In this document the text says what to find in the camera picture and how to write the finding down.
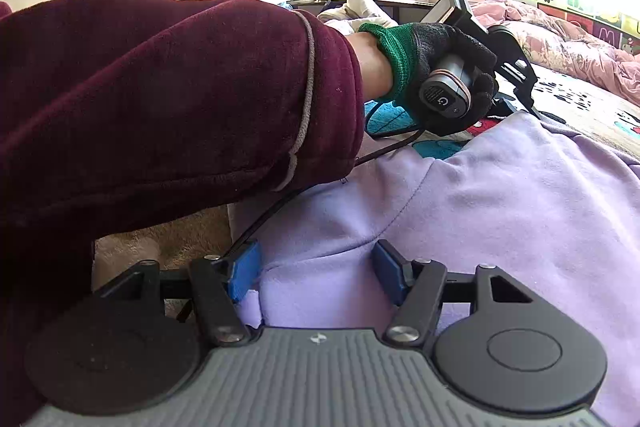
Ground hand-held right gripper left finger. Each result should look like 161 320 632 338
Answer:
92 239 263 348

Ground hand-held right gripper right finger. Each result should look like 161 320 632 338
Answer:
372 239 536 348

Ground dark desk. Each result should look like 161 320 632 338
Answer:
285 0 436 25

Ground beige fleece blanket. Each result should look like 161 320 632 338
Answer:
92 204 236 293

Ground printed cartoon bed sheet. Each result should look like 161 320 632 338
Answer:
362 62 640 165

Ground lavender hoodie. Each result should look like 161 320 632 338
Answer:
227 109 640 427

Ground black cable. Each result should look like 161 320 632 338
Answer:
227 99 426 258

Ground person's left hand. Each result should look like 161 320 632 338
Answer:
357 22 501 138

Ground white cloth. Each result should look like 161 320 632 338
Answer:
317 0 398 32

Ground colourful foam play mat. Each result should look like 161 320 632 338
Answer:
484 0 640 55

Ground person's left forearm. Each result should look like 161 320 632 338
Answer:
0 0 396 427

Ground pink floral quilt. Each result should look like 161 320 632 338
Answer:
470 0 640 108

